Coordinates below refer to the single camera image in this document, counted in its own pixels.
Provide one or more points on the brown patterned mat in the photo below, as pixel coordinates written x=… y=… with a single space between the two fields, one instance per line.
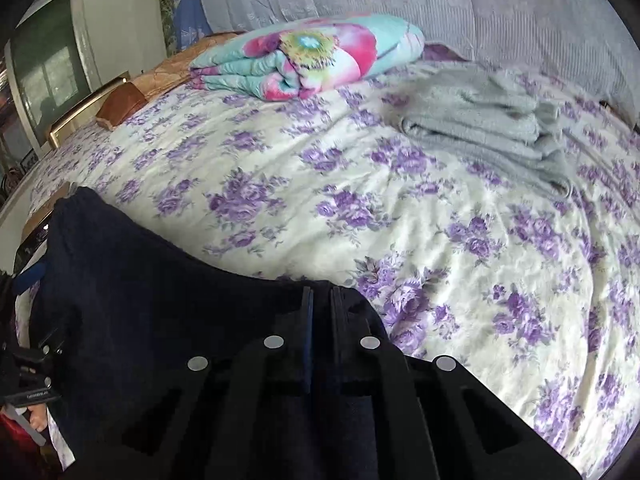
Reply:
x=170 y=67

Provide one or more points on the navy blue pants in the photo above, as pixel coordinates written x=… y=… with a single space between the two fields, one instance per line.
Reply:
x=125 y=270

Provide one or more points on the white lace cloth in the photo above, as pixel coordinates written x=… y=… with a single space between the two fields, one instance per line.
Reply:
x=450 y=5

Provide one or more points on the grey folded cloth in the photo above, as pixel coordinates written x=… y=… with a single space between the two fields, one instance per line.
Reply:
x=480 y=120

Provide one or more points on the blue patterned cloth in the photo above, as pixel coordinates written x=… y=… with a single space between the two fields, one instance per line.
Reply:
x=187 y=0

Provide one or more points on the person's left hand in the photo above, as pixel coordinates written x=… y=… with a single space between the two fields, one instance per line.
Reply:
x=37 y=417

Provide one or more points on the plain purple cloth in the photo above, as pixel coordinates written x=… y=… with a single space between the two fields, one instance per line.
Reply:
x=442 y=53

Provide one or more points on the golden bed frame rail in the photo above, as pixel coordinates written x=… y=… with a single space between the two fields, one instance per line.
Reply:
x=82 y=112

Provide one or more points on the brown wooden bed block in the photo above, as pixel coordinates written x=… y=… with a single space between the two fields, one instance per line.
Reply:
x=120 y=105

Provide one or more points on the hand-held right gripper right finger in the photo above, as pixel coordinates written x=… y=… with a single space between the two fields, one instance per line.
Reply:
x=340 y=315

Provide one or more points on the person's red clothing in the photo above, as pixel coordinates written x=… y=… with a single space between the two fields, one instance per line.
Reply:
x=17 y=447

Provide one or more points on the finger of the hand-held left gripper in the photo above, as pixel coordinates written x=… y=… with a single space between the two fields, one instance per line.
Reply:
x=30 y=277

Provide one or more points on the purple floral bed sheet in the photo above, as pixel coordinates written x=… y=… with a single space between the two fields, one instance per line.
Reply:
x=400 y=200

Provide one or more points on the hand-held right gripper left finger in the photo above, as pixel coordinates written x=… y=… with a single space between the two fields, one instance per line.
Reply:
x=306 y=315

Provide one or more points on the colourful floral folded quilt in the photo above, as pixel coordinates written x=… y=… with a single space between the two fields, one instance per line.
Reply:
x=310 y=50

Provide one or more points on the white framed window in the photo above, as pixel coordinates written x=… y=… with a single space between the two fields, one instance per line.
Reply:
x=47 y=65

